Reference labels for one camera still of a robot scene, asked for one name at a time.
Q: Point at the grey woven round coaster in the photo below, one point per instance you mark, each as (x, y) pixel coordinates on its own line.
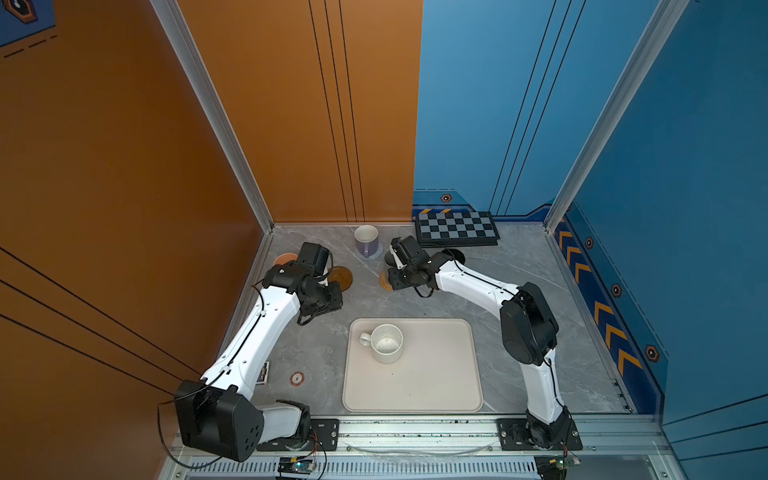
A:
(378, 252)

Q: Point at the rattan woven round coaster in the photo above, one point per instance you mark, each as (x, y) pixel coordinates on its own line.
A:
(384, 281)

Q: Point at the black chessboard box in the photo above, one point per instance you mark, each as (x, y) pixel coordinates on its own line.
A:
(455, 229)

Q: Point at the black mug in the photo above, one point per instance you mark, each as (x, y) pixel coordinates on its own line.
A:
(455, 255)

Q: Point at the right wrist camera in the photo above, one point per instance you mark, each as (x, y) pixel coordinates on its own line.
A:
(406, 252)

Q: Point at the orange mug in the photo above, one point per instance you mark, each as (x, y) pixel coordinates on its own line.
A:
(285, 258)

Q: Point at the left circuit board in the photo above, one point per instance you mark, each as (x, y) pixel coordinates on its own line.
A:
(296, 467)

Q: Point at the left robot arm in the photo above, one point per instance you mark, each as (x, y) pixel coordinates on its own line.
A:
(216, 414)

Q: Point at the white speckled mug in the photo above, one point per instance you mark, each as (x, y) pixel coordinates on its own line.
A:
(386, 342)

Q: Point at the white mug purple handle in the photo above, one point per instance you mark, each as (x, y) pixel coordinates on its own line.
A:
(367, 240)

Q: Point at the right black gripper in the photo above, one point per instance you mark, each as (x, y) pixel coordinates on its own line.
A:
(393, 278)

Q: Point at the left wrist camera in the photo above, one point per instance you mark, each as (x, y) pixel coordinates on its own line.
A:
(316, 259)

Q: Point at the purple card box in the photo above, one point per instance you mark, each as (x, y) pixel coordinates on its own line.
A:
(263, 375)

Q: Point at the brown wooden round coaster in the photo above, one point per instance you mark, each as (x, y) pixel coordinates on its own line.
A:
(342, 275)

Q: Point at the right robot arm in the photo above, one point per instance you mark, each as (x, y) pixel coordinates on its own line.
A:
(528, 334)

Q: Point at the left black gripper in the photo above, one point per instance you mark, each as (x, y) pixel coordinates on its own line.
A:
(335, 302)

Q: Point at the aluminium front rail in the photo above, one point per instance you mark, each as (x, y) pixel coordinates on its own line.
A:
(615, 446)

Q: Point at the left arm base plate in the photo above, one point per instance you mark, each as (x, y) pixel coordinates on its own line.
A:
(324, 430)

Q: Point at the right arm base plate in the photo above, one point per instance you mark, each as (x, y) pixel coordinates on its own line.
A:
(519, 434)

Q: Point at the cream serving tray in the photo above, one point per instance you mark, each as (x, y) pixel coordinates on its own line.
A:
(436, 372)

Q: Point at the circuit board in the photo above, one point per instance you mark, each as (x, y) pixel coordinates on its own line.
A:
(296, 467)
(555, 468)

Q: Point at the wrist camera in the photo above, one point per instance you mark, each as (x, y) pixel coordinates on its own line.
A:
(316, 259)
(406, 252)

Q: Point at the right circuit board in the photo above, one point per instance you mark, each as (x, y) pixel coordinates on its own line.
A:
(555, 468)

